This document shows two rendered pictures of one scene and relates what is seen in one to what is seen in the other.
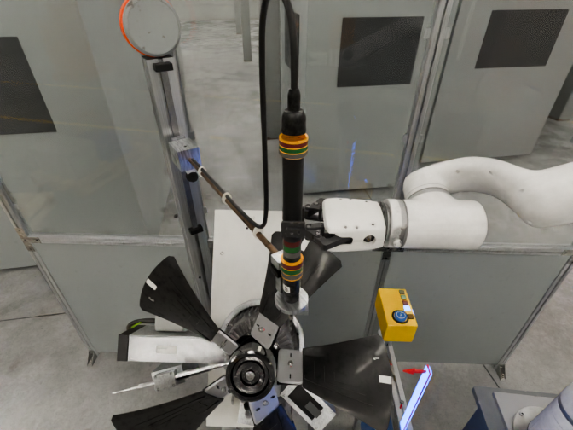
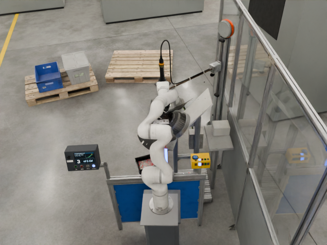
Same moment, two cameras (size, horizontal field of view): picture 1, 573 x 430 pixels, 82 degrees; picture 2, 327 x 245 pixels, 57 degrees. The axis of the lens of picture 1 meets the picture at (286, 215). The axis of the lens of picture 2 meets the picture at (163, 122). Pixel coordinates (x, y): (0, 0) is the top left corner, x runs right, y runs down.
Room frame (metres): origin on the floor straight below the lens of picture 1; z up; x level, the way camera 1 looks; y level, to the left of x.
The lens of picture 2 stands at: (0.36, -2.14, 3.00)
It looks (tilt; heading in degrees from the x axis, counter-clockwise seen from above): 40 degrees down; 88
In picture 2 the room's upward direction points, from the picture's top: 3 degrees counter-clockwise
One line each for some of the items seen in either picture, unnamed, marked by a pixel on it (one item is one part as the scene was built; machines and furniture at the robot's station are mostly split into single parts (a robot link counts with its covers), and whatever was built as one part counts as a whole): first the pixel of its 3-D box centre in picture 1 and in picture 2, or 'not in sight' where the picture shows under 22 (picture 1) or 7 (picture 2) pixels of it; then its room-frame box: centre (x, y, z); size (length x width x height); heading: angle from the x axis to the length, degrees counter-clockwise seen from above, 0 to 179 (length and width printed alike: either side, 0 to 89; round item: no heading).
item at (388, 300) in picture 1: (394, 315); (200, 161); (0.74, -0.38, 1.02); 0.16 x 0.10 x 0.11; 178
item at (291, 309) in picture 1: (288, 281); not in sight; (0.47, 0.00, 1.48); 0.09 x 0.07 x 0.10; 33
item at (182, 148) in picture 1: (184, 153); (215, 67); (0.99, 0.33, 1.53); 0.10 x 0.07 x 0.09; 33
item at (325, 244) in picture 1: (335, 235); not in sight; (0.43, -0.08, 1.64); 0.08 x 0.06 x 0.01; 148
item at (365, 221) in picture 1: (355, 222); (162, 87); (0.46, -0.12, 1.64); 0.11 x 0.10 x 0.07; 88
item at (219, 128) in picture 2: not in sight; (220, 127); (1.05, 0.16, 0.92); 0.17 x 0.16 x 0.11; 178
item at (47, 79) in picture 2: not in sight; (48, 76); (-1.40, 2.54, 0.25); 0.60 x 0.41 x 0.22; 106
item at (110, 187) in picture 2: not in sight; (115, 207); (-0.08, -0.35, 0.39); 0.04 x 0.04 x 0.78; 88
